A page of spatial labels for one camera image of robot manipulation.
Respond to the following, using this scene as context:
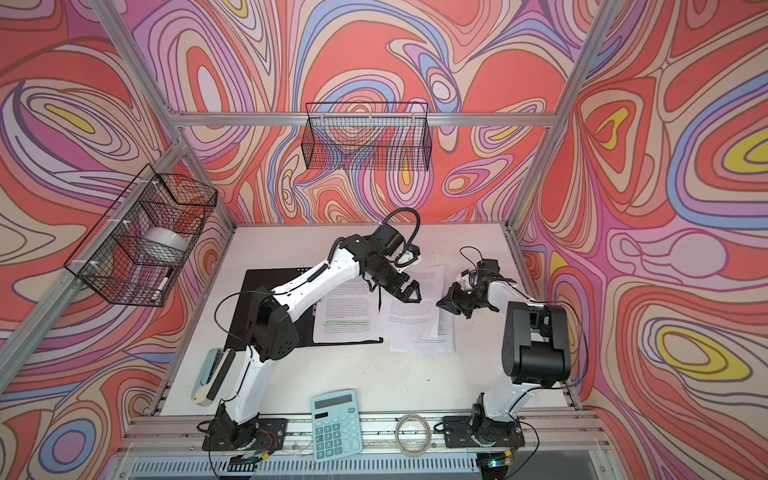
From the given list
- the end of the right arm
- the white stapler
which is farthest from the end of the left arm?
the white stapler

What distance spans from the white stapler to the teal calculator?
10.8 inches

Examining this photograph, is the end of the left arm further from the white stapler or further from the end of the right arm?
the white stapler

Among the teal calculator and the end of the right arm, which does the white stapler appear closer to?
the teal calculator

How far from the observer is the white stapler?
0.78 metres

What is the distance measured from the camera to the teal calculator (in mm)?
718
